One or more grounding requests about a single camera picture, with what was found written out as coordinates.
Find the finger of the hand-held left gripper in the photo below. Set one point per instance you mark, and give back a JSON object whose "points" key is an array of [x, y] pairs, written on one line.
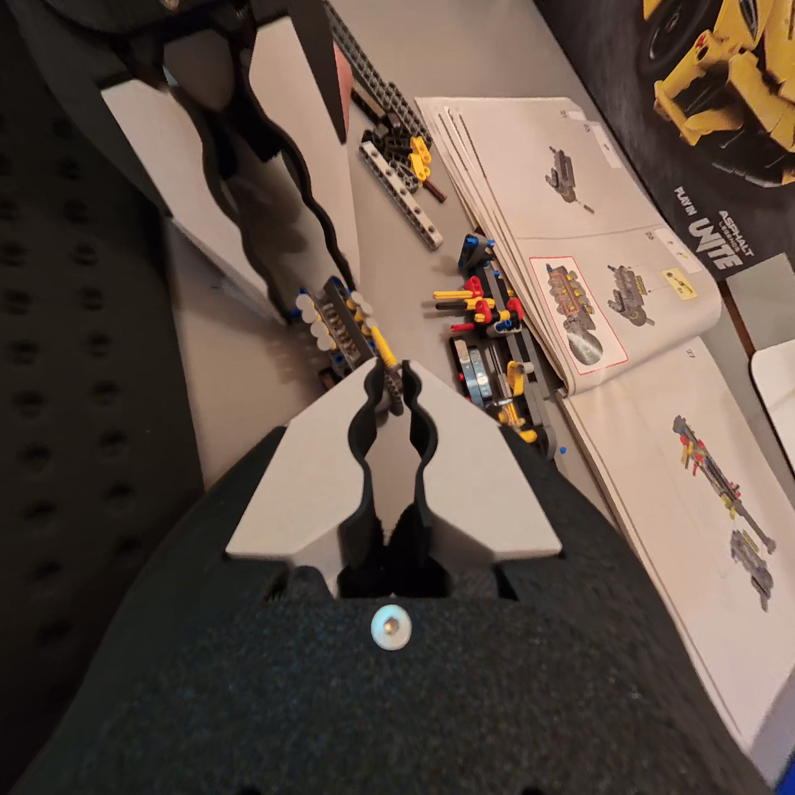
{"points": [[298, 112], [161, 143]]}

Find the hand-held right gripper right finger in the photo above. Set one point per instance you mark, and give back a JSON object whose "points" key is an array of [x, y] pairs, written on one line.
{"points": [[484, 490]]}

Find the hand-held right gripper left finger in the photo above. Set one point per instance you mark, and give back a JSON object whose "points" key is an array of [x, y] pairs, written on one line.
{"points": [[298, 490]]}

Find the single yellow toy pin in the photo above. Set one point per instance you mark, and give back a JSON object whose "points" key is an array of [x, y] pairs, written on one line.
{"points": [[386, 351]]}

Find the black toy gear assembly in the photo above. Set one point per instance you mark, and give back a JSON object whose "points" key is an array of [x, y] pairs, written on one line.
{"points": [[338, 329]]}

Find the toy car set box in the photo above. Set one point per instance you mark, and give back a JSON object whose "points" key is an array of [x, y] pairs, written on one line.
{"points": [[621, 93]]}

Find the person's left hand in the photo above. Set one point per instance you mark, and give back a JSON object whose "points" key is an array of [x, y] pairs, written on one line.
{"points": [[343, 81]]}

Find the long black toy beam assembly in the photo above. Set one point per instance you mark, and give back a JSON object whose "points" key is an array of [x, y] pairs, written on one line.
{"points": [[379, 87]]}

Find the partly built toy chassis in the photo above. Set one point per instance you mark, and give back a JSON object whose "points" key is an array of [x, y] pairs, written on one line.
{"points": [[490, 372]]}

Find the grey toy beam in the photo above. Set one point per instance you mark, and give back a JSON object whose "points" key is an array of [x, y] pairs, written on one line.
{"points": [[397, 186]]}

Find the building instruction booklet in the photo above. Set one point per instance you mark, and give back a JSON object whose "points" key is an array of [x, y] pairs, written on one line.
{"points": [[559, 155]]}

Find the blue plastic bin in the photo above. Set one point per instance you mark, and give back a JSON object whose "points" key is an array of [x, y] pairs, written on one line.
{"points": [[786, 767]]}

